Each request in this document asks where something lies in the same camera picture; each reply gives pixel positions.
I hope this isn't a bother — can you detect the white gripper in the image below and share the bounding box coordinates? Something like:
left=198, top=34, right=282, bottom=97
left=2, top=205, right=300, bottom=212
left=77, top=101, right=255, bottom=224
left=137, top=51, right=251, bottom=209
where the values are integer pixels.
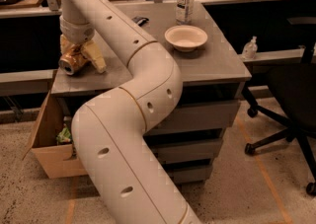
left=59, top=17, right=106, bottom=73

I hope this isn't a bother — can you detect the crushed orange soda can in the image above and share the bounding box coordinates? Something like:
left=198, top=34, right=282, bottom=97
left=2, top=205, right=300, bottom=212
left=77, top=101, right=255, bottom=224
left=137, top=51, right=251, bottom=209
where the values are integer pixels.
left=58, top=50, right=88, bottom=76

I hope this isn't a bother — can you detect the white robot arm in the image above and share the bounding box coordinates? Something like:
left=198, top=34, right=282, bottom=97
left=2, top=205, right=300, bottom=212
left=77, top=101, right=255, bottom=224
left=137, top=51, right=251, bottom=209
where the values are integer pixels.
left=64, top=0, right=201, bottom=224

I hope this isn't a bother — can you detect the green snack bag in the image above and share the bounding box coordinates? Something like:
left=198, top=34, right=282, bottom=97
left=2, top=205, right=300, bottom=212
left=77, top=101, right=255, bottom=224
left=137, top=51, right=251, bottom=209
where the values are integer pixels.
left=56, top=126, right=72, bottom=144

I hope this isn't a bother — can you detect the white paper bowl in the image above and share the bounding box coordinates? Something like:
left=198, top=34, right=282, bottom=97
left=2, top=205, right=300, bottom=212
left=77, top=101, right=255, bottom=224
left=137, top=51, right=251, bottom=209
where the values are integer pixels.
left=165, top=25, right=208, bottom=52

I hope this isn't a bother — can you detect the open cardboard box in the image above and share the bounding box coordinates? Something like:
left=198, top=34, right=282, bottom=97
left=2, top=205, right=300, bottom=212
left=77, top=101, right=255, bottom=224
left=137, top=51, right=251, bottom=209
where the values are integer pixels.
left=23, top=93, right=87, bottom=179

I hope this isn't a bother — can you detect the grey drawer cabinet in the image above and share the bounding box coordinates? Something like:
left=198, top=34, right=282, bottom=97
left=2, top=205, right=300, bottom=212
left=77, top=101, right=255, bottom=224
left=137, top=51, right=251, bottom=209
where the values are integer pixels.
left=51, top=1, right=253, bottom=187

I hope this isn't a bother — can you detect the small sanitizer bottle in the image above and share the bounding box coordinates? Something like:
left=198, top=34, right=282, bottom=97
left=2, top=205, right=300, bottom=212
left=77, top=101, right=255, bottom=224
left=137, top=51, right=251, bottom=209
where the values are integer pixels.
left=242, top=37, right=258, bottom=59

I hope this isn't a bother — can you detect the black office chair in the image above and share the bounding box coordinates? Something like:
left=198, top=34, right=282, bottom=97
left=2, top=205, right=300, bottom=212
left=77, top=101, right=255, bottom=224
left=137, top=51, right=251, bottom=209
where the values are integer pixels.
left=241, top=16, right=316, bottom=197

